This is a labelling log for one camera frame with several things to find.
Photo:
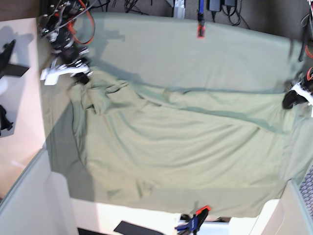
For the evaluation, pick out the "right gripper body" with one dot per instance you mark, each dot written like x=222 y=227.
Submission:
x=72 y=60

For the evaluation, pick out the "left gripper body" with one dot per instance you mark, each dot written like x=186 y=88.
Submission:
x=303 y=85

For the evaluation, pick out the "light green T-shirt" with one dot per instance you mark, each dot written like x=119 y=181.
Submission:
x=134 y=138

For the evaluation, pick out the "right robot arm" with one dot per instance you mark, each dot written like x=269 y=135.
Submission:
x=57 y=23

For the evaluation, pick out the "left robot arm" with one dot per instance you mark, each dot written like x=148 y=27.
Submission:
x=307 y=23

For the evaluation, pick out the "black stand upper left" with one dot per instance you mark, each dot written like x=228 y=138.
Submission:
x=6 y=68

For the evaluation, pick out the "black stand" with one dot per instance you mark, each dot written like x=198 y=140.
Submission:
x=6 y=68
x=5 y=124

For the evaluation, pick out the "white cylinder left edge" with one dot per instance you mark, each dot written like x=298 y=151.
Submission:
x=3 y=85

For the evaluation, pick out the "black stand lower left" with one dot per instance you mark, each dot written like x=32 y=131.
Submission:
x=5 y=124

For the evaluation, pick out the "grey mesh object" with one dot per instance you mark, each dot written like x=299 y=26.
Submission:
x=306 y=190

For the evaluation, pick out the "black power adapter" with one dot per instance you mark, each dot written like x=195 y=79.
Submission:
x=214 y=5
x=230 y=3

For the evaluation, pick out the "orange blue clamp top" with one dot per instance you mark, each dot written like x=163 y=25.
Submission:
x=201 y=21

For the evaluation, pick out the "orange blue clamp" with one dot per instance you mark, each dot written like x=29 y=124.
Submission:
x=201 y=21
x=192 y=224

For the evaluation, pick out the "white partition panel right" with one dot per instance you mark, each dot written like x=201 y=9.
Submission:
x=289 y=215

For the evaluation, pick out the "white partition panel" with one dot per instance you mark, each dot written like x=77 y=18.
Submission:
x=289 y=215
x=38 y=203

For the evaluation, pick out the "white partition panel left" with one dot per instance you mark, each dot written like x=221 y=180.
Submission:
x=38 y=203

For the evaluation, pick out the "black flat pad bottom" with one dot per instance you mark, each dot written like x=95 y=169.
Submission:
x=126 y=228

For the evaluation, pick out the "orange blue clamp bottom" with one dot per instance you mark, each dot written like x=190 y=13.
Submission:
x=192 y=224

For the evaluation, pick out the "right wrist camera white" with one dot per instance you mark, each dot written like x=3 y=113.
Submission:
x=51 y=79

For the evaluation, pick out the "aluminium extrusion post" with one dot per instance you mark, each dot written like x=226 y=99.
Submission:
x=179 y=9

